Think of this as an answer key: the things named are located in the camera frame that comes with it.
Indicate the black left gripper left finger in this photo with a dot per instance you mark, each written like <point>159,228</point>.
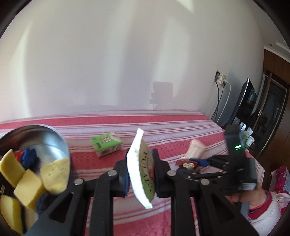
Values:
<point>85,203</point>

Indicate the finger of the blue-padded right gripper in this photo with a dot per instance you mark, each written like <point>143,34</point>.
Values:
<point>214,161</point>

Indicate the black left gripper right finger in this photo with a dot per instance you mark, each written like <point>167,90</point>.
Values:
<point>212,213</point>

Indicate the beige snack packet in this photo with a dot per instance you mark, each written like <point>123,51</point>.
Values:
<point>195,150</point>

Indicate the red candy wrapper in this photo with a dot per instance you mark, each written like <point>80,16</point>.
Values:
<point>187,164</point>

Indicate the yellow sponge block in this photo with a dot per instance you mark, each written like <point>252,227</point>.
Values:
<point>29,189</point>

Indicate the white green snack sachet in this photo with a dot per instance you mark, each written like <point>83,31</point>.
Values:
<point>140,166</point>

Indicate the green tissue pack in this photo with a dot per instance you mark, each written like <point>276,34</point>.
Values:
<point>106,143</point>

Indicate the yellow green scrub sponge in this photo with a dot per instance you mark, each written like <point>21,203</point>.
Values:
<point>11,168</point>

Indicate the red white sleeve forearm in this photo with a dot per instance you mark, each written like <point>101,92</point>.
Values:
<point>264,217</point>

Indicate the person's right hand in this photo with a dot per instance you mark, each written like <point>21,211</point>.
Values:
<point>235,198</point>

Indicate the white cups on shelf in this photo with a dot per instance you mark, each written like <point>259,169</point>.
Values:
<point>246,135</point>

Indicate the black monitor screen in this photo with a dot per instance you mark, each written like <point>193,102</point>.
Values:
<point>245,103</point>

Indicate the round metal tin tray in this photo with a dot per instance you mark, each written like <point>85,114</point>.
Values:
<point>49,145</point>

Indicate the red white striped tablecloth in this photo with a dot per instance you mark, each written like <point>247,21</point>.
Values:
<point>170,132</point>

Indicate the wall power socket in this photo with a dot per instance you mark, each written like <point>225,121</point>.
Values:
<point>220,78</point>

